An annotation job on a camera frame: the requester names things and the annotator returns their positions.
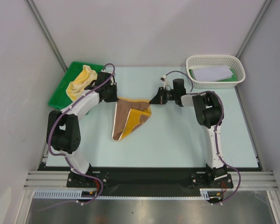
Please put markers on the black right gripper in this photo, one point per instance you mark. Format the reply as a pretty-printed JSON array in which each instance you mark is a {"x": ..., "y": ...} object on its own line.
[{"x": 163, "y": 95}]

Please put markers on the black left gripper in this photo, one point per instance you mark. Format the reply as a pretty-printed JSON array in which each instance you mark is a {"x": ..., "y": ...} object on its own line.
[{"x": 114, "y": 98}]

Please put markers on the pale yellow chick towel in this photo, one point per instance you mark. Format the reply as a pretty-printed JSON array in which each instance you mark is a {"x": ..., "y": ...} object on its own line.
[{"x": 76, "y": 87}]

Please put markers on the white towel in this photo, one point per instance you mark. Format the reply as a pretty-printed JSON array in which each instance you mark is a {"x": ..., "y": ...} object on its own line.
[{"x": 212, "y": 74}]

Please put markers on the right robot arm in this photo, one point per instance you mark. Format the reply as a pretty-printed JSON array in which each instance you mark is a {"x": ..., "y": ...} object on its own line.
[{"x": 209, "y": 114}]

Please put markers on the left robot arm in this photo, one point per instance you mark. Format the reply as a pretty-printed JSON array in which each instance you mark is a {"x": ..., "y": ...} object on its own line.
[{"x": 63, "y": 129}]

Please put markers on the white perforated basket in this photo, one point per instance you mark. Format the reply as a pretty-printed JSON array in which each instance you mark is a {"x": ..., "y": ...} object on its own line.
[{"x": 200, "y": 61}]

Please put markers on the green plastic bin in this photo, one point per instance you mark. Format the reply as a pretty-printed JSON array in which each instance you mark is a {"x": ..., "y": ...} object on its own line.
[{"x": 59, "y": 99}]

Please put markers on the grey cable duct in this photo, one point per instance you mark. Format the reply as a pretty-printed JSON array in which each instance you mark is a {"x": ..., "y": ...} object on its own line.
[{"x": 197, "y": 194}]

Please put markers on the aluminium frame rail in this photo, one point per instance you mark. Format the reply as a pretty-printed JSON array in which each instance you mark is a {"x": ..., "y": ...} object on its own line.
[{"x": 197, "y": 180}]

